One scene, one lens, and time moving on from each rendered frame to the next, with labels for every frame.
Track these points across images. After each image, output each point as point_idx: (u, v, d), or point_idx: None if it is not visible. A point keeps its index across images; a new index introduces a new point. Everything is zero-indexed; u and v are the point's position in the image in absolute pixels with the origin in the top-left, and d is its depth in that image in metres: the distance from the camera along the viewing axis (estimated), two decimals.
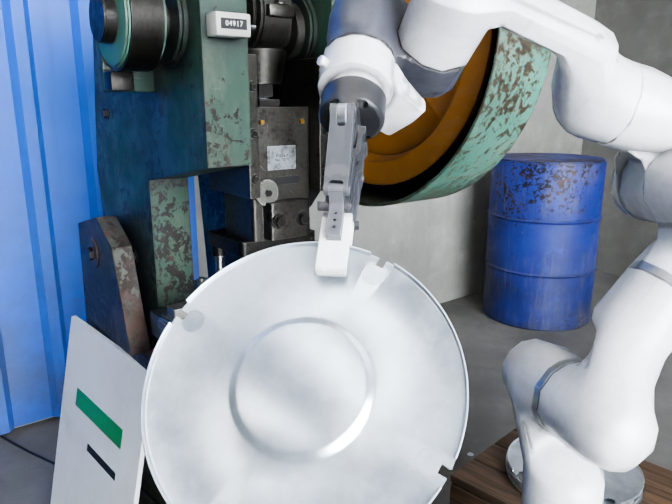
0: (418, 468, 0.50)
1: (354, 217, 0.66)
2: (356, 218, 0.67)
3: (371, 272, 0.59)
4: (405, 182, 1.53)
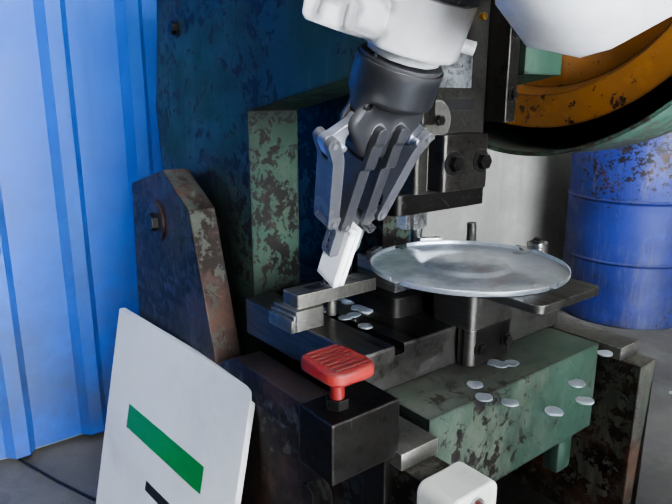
0: (404, 278, 0.85)
1: None
2: (315, 196, 0.56)
3: (542, 285, 0.82)
4: None
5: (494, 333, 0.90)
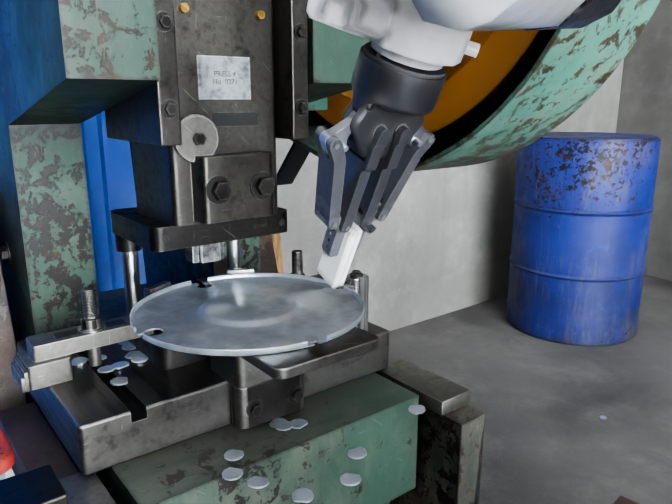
0: (299, 339, 0.68)
1: None
2: (316, 195, 0.56)
3: (328, 289, 0.86)
4: None
5: (276, 389, 0.76)
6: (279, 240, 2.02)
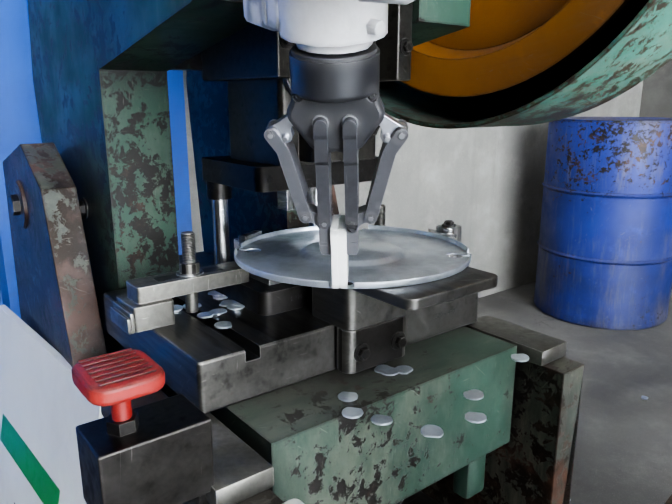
0: (364, 232, 0.88)
1: (310, 196, 0.59)
2: None
3: None
4: (536, 81, 0.92)
5: (381, 334, 0.74)
6: None
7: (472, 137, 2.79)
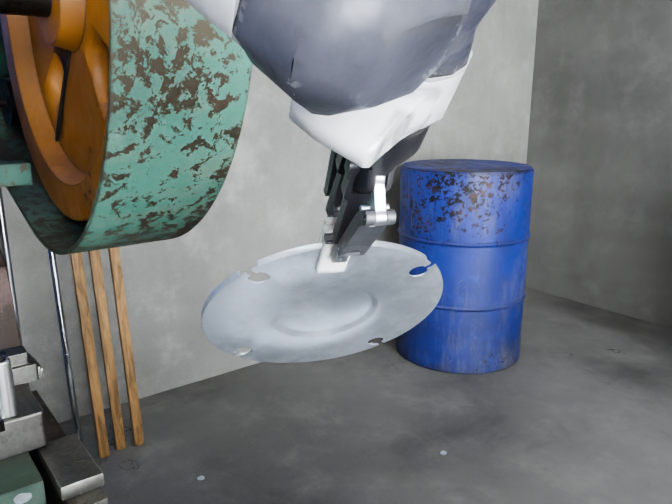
0: None
1: (340, 239, 0.55)
2: (343, 247, 0.54)
3: None
4: None
5: None
6: (121, 278, 2.04)
7: None
